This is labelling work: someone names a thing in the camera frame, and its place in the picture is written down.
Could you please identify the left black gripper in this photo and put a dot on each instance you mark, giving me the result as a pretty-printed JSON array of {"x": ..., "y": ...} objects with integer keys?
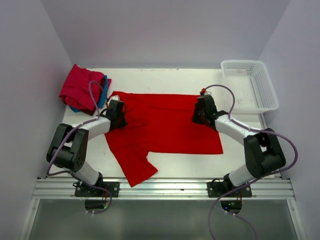
[{"x": 120, "y": 121}]

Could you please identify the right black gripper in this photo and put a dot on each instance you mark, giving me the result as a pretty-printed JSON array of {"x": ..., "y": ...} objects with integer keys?
[{"x": 200, "y": 117}]

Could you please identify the bright red t shirt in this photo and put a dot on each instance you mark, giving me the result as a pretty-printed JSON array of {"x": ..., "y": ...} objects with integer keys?
[{"x": 158, "y": 123}]

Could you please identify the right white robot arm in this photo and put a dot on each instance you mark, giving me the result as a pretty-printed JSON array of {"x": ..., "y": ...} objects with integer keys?
[{"x": 262, "y": 151}]

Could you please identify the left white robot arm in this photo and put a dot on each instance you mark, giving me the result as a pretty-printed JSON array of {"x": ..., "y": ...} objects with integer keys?
[{"x": 68, "y": 148}]

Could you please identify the folded teal t shirt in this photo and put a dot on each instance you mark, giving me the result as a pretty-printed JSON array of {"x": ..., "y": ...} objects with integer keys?
[{"x": 105, "y": 91}]

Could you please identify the folded maroon t shirt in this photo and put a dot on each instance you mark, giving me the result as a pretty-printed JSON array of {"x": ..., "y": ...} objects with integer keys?
[{"x": 100, "y": 102}]

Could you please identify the folded magenta t shirt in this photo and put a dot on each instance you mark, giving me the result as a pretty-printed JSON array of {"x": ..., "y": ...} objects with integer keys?
[{"x": 75, "y": 90}]

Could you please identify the white plastic basket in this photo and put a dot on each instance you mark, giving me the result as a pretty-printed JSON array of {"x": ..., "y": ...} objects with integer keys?
[{"x": 251, "y": 85}]

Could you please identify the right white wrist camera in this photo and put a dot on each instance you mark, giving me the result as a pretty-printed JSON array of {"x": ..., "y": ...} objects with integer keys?
[{"x": 204, "y": 91}]

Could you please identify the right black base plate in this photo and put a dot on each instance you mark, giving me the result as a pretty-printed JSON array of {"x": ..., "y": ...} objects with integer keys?
[{"x": 217, "y": 190}]

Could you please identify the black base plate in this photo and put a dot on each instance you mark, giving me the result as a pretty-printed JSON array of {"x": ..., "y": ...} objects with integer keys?
[
  {"x": 102, "y": 189},
  {"x": 217, "y": 190}
]

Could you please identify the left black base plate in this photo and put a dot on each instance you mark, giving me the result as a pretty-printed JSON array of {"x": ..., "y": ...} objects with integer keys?
[{"x": 102, "y": 189}]

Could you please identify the aluminium mounting rail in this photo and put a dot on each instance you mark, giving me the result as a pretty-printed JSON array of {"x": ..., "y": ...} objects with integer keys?
[{"x": 61, "y": 188}]

